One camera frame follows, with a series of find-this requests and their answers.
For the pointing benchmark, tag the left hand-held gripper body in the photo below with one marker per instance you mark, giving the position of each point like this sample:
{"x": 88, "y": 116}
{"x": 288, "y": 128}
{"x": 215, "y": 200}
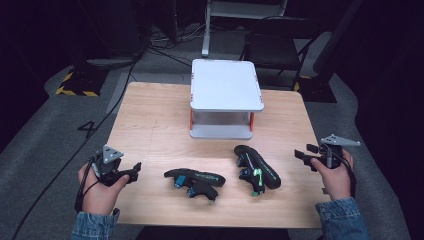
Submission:
{"x": 108, "y": 163}

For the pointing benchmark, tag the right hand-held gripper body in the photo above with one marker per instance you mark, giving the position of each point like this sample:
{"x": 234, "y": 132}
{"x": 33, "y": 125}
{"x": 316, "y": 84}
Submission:
{"x": 333, "y": 150}

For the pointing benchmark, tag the white two-tier shelf rack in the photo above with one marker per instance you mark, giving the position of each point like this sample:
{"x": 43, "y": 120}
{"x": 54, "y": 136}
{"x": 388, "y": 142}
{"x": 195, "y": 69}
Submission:
{"x": 224, "y": 96}

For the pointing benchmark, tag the person's right hand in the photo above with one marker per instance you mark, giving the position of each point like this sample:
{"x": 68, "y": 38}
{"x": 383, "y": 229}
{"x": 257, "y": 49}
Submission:
{"x": 335, "y": 180}

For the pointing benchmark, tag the person's left hand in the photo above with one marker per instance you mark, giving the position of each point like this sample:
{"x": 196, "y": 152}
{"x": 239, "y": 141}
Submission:
{"x": 99, "y": 193}

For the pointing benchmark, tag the person's left denim sleeve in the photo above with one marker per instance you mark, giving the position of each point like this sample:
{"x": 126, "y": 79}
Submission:
{"x": 95, "y": 225}

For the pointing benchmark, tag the person's denim sleeve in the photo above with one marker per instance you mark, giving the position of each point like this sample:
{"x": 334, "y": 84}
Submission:
{"x": 341, "y": 218}
{"x": 95, "y": 225}

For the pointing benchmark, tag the person's right denim sleeve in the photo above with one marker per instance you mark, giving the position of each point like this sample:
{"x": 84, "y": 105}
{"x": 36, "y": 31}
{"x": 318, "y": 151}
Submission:
{"x": 341, "y": 218}

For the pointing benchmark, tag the black folding chair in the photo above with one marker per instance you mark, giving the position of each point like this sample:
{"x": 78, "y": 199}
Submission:
{"x": 278, "y": 46}

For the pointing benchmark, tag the dark slanted stand pole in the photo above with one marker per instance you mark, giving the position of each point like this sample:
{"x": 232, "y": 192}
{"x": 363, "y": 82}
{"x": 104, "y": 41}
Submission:
{"x": 336, "y": 36}

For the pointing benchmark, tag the white metal stand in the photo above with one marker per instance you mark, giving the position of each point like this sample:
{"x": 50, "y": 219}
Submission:
{"x": 230, "y": 20}

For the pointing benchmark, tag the black yellow striped base plate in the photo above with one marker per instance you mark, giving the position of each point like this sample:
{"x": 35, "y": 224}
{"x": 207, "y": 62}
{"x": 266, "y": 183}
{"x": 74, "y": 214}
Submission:
{"x": 79, "y": 84}

